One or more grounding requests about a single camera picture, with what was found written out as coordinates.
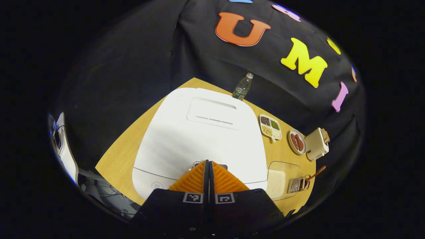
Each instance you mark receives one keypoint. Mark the clear plastic water bottle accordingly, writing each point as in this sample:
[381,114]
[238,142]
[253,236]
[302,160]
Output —
[242,88]

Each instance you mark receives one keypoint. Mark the white side desk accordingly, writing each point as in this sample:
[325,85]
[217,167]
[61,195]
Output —
[68,152]

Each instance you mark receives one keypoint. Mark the white divided grain dish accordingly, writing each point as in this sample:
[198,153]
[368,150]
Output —
[270,127]

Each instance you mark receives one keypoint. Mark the brown wooden spoon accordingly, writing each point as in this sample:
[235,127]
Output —
[315,174]

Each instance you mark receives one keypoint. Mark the white round plate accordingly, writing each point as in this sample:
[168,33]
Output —
[292,146]

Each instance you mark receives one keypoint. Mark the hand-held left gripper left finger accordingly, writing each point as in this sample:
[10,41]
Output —
[179,209]

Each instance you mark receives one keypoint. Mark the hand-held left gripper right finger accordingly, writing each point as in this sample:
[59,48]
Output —
[242,209]

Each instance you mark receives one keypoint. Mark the white rice cooker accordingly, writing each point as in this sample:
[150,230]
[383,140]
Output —
[186,139]

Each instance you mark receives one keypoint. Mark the white toaster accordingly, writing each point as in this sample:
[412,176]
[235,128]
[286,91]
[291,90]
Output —
[315,146]

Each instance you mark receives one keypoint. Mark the toasted bread slice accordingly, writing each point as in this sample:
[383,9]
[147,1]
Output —
[325,135]

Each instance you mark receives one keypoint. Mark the brown meat piece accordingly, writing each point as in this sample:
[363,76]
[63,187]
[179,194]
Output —
[294,141]
[299,142]

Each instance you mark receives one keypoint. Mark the beige rice container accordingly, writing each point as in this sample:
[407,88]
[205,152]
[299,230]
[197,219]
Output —
[279,181]

